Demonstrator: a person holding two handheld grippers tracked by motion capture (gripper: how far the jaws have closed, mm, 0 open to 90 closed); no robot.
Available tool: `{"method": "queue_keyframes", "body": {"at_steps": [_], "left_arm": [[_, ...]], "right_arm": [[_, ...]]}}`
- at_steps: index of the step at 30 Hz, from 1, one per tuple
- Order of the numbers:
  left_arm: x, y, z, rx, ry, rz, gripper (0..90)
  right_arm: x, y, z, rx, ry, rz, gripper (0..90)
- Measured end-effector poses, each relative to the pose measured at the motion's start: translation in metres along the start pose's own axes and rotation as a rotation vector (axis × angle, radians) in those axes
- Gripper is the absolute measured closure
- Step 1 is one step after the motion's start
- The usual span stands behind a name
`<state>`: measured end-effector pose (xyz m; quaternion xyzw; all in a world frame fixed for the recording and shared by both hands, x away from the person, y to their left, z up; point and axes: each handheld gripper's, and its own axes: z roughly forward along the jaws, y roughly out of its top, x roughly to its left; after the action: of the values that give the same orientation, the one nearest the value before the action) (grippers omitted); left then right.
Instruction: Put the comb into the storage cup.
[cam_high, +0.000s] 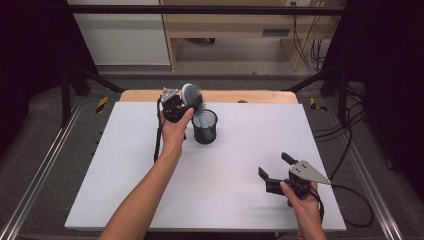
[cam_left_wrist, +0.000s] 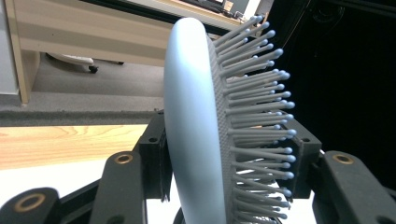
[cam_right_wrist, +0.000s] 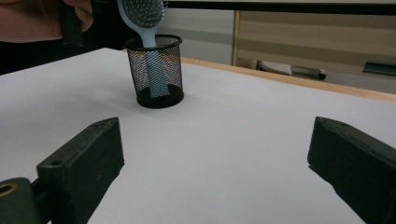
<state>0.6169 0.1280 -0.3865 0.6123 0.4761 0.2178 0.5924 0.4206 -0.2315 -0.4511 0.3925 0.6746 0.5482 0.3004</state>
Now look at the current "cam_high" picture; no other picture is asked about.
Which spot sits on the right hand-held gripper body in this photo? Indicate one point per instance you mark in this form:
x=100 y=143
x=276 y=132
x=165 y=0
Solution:
x=301 y=183

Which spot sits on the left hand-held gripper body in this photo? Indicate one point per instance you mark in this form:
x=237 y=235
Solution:
x=171 y=108

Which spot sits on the light blue hairbrush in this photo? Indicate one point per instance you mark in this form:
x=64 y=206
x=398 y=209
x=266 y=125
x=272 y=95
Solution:
x=188 y=93

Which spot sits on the black mesh pen holder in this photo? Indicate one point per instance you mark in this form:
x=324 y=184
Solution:
x=208 y=135

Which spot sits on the person's right hand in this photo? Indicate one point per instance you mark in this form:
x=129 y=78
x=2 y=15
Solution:
x=306 y=208

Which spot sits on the person's left hand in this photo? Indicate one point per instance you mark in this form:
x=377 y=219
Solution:
x=173 y=135

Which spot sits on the white table board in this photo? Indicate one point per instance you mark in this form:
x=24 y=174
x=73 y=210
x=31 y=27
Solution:
x=226 y=186

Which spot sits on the yellow black tape marker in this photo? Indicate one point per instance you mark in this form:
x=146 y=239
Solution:
x=314 y=104
x=102 y=104

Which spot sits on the wooden desk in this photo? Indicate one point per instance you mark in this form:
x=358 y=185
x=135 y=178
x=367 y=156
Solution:
x=230 y=23

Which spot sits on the white cabinet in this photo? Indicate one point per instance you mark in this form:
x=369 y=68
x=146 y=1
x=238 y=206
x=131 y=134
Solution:
x=123 y=36

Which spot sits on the black curtain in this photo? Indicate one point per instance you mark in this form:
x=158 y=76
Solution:
x=30 y=60
x=390 y=83

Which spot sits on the aluminium rail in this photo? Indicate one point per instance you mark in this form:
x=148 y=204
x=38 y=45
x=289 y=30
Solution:
x=370 y=186
x=40 y=173

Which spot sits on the black frame strut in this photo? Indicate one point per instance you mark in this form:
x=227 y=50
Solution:
x=65 y=96
x=342 y=96

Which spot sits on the black horizontal frame bar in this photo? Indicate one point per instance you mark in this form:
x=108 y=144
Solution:
x=206 y=10

